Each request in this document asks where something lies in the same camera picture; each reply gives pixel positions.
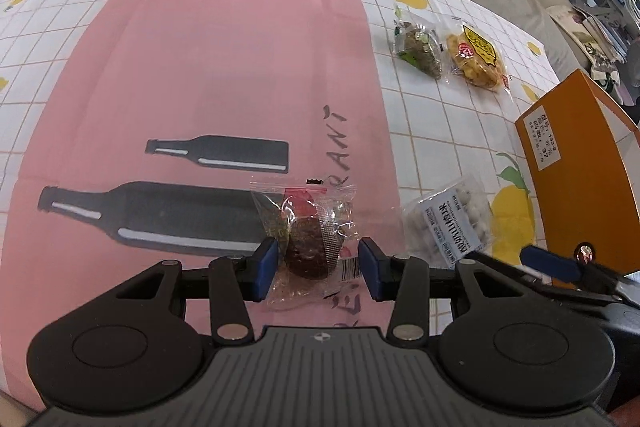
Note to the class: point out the printed tote bag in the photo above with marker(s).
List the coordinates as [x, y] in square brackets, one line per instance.
[607, 77]

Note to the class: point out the clear brown cake packet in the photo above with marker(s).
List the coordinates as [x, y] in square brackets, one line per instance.
[310, 237]

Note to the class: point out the clear green snack packet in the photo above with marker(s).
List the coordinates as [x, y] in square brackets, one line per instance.
[419, 47]

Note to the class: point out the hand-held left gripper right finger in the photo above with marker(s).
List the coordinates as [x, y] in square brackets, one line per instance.
[372, 267]

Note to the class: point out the yellow fried snack packet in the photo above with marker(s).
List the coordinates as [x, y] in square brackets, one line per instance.
[477, 54]

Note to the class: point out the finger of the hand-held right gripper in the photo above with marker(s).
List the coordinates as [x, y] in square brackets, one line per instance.
[550, 262]
[550, 291]

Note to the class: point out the orange cardboard box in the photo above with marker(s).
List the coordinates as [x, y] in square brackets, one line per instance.
[580, 177]

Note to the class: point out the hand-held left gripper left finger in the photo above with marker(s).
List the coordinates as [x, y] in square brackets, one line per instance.
[265, 267]

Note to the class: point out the white bean packet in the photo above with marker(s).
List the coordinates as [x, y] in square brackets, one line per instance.
[450, 227]

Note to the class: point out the stack of books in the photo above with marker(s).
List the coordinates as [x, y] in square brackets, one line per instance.
[600, 29]

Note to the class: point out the pink and white checked tablecloth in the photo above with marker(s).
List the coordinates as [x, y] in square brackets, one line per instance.
[175, 82]

